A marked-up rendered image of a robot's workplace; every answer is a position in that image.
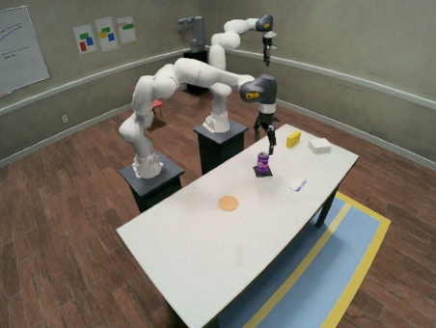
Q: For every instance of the yellow rectangular block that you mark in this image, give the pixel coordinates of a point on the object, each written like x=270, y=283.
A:
x=293, y=139

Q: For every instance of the purple drink can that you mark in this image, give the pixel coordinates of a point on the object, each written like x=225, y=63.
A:
x=262, y=165

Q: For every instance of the tan round coaster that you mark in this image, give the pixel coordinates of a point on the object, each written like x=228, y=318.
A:
x=228, y=203

